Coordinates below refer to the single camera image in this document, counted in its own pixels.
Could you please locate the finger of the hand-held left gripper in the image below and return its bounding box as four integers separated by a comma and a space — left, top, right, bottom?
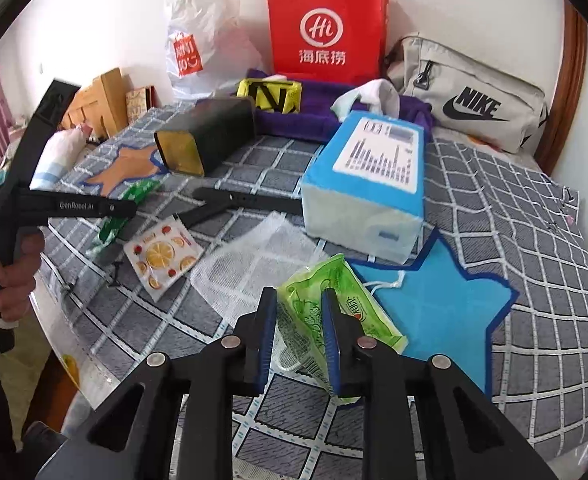
16, 191, 138, 233
0, 79, 82, 196

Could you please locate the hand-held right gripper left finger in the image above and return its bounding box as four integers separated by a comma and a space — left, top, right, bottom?
34, 287, 279, 480

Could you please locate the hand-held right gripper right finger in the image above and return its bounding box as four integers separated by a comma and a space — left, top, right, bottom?
321, 287, 559, 480

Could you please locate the green tissue packet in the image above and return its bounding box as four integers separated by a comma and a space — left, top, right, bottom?
278, 253, 409, 406

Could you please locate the green snack packet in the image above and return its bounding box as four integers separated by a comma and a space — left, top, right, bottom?
85, 179, 162, 258

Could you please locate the white mesh bag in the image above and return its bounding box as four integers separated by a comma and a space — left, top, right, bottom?
190, 211, 335, 313

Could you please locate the orange fruit print sachet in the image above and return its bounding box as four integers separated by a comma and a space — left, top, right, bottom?
123, 214, 205, 303

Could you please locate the yellow and black cloth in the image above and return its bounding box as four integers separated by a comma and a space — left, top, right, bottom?
237, 78, 303, 113

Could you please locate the purple fabric basket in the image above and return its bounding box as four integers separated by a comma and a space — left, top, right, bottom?
196, 67, 435, 143

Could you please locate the pale green face mask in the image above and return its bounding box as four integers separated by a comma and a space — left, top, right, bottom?
330, 94, 357, 118

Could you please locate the white cloth glove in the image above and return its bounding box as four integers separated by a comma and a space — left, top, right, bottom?
341, 78, 401, 113

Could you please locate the person's left hand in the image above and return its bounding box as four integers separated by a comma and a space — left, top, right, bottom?
0, 261, 40, 317

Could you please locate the striped white pillow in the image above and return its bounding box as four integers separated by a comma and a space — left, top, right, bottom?
29, 126, 94, 192

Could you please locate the wooden bed headboard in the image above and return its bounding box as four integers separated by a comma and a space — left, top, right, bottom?
59, 67, 130, 141

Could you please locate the illustrated book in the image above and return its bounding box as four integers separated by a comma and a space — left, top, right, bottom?
125, 86, 157, 123

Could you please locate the blue tissue pack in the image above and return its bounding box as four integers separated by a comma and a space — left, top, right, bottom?
300, 110, 426, 266

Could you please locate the white printed table cover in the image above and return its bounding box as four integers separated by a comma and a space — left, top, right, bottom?
29, 280, 130, 411

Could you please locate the dark green tea tin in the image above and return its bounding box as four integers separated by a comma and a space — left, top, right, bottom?
153, 97, 257, 177

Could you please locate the white plastic shopping bag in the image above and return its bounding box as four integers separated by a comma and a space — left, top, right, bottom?
164, 0, 269, 101

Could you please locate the grey checked blanket with stars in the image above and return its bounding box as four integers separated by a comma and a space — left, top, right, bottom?
4, 102, 588, 480

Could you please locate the grey waist bag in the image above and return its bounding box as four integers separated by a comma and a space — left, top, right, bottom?
386, 35, 549, 155

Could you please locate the red paper shopping bag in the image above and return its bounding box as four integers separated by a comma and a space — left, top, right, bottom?
266, 0, 391, 86

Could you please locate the brown wooden arch frame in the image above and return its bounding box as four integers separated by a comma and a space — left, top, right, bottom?
536, 0, 588, 176

